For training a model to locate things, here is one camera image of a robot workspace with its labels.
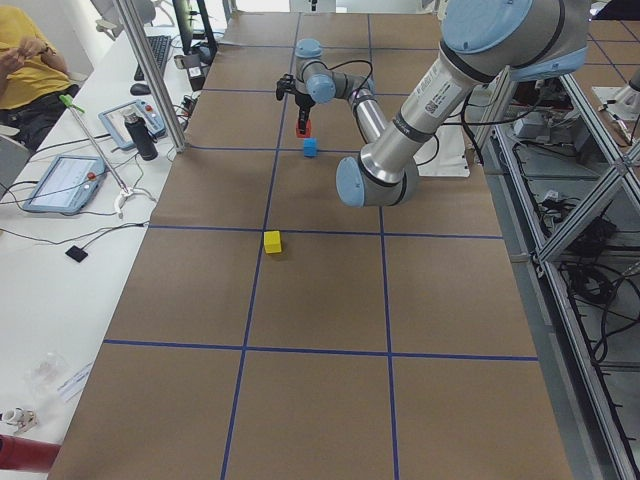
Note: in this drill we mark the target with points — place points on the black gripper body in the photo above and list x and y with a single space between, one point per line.
302 103

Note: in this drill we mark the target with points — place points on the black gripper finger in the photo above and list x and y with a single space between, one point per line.
303 115

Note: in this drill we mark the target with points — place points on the red cube block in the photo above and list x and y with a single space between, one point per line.
303 129

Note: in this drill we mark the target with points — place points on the blue cube block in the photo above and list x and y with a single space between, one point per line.
310 147

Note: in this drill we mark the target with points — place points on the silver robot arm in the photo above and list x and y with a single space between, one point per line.
533 40

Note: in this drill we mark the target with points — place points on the yellow cube block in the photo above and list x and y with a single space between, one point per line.
272 242

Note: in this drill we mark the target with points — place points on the black keyboard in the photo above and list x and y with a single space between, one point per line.
160 46

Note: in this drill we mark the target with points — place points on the black water bottle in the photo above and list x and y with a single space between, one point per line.
140 135

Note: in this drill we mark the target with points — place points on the black computer mouse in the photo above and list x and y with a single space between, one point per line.
139 89

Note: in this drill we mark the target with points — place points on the far teach pendant tablet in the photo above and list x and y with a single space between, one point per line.
118 122

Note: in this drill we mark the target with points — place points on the teach pendant tablet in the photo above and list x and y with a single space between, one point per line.
118 122
68 184

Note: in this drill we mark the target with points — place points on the green tipped grabber stick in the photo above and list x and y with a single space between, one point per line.
125 191

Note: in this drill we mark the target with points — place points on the near teach pendant tablet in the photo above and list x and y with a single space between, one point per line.
68 184

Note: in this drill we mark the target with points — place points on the person in yellow shirt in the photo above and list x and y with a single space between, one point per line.
33 78

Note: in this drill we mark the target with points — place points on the small black square pad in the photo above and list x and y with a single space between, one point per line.
76 253

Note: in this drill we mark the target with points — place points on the red cylinder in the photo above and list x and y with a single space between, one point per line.
20 454

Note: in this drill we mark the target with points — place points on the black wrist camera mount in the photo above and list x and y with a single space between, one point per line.
284 86

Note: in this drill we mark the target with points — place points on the white camera mast pedestal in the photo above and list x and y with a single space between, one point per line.
444 155

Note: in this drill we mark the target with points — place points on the aluminium frame post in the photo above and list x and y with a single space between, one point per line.
137 37

